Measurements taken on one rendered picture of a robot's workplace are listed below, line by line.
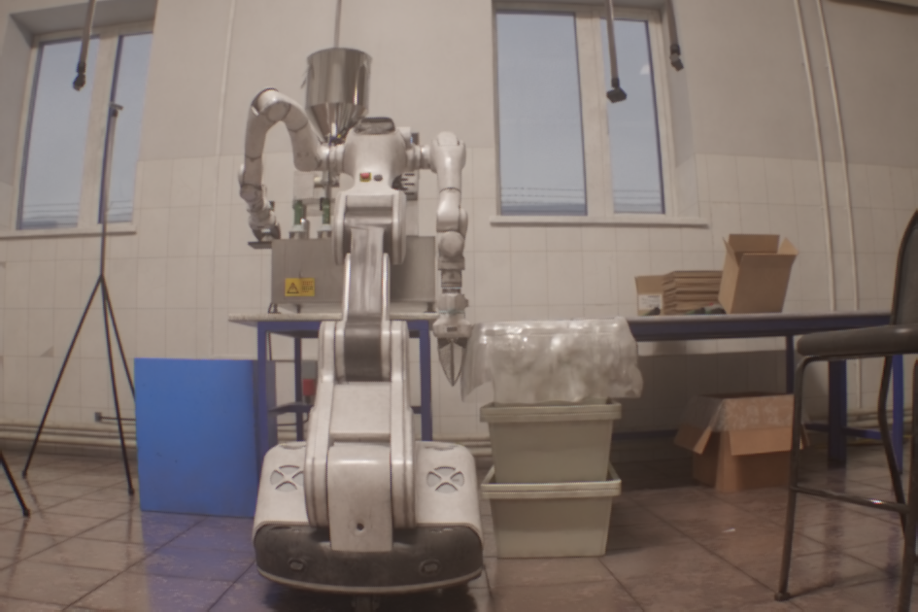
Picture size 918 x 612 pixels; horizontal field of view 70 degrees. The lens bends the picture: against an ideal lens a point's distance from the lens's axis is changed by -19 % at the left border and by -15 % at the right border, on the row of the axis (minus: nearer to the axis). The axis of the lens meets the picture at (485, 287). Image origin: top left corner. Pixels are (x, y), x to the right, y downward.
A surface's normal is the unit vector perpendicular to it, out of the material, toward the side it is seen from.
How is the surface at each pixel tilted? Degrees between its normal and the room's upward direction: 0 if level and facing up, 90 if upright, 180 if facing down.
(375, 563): 89
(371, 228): 61
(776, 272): 125
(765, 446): 67
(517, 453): 96
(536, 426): 96
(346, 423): 35
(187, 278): 90
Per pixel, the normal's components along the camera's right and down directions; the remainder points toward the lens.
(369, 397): 0.04, -0.88
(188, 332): 0.06, -0.10
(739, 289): 0.06, 0.49
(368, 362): 0.11, 0.25
